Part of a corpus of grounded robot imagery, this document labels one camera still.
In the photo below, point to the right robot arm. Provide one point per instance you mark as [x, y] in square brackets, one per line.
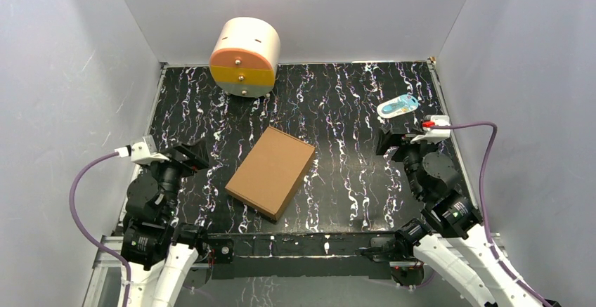
[452, 238]

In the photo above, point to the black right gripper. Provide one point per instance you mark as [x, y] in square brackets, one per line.
[384, 140]

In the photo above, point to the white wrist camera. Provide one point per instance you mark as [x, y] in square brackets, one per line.
[434, 129]
[142, 151]

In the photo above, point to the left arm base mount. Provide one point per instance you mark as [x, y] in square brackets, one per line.
[215, 261]

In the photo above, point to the brown cardboard box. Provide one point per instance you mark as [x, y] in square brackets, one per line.
[270, 175]

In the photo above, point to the blue white packaged item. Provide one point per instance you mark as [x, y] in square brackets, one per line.
[397, 106]

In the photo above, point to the round pastel drawer cabinet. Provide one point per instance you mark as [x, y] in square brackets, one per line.
[244, 61]

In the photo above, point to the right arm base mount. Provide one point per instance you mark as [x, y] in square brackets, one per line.
[399, 248]

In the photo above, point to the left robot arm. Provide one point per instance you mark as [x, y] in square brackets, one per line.
[158, 250]

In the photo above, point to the aluminium front rail frame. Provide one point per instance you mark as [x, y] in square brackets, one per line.
[308, 255]

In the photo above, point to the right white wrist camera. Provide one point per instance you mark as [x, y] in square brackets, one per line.
[434, 129]

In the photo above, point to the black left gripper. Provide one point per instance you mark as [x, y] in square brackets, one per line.
[187, 157]

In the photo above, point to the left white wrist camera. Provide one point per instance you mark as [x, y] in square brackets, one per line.
[142, 151]

